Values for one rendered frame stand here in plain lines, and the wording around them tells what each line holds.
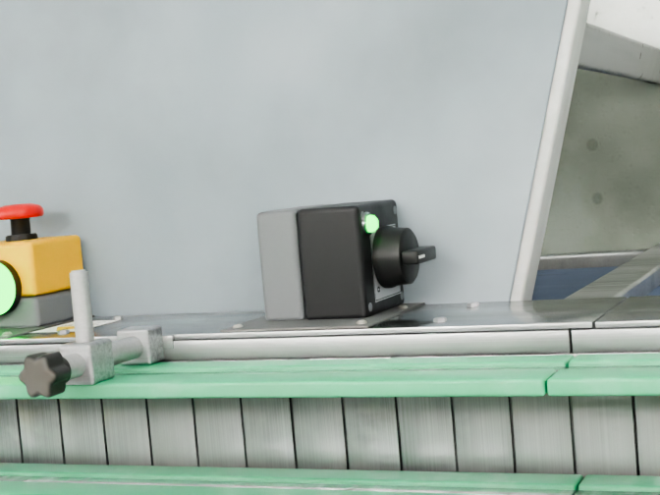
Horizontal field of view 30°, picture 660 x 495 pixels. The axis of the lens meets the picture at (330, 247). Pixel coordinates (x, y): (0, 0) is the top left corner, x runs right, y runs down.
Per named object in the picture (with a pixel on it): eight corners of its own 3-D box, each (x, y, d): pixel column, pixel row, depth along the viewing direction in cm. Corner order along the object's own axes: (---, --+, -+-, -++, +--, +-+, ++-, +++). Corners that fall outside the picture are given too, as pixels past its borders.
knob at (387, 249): (397, 284, 91) (440, 282, 90) (374, 292, 87) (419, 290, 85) (392, 223, 91) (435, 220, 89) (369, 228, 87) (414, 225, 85)
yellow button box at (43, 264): (25, 317, 107) (-31, 331, 101) (17, 233, 107) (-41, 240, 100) (92, 315, 105) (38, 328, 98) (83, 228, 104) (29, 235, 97)
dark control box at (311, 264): (311, 306, 96) (263, 323, 89) (302, 205, 96) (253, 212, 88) (411, 302, 93) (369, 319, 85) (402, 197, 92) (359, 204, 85)
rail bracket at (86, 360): (129, 360, 89) (11, 399, 76) (119, 259, 88) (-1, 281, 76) (177, 359, 87) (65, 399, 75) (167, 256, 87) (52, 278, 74)
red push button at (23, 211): (-13, 248, 101) (-18, 206, 101) (18, 244, 105) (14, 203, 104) (27, 246, 99) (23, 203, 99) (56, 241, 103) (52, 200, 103)
